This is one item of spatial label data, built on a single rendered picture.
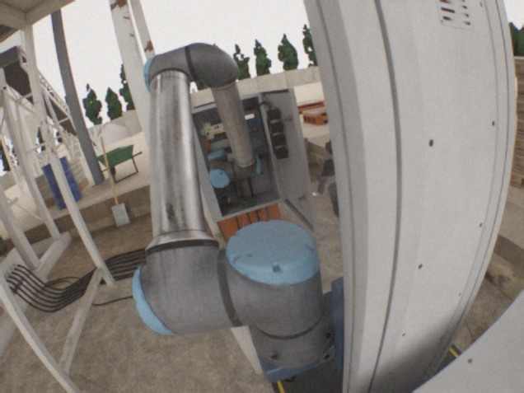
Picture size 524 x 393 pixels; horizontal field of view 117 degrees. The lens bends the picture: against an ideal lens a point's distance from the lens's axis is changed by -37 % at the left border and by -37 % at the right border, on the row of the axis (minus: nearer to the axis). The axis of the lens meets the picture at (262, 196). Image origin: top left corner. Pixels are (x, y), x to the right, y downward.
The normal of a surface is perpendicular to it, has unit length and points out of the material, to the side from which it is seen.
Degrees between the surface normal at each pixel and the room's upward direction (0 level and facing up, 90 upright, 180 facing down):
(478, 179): 90
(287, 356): 70
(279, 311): 90
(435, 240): 90
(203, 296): 52
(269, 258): 5
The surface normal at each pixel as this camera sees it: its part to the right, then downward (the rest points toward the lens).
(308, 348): 0.21, 0.01
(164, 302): -0.07, -0.24
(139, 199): 0.24, 0.35
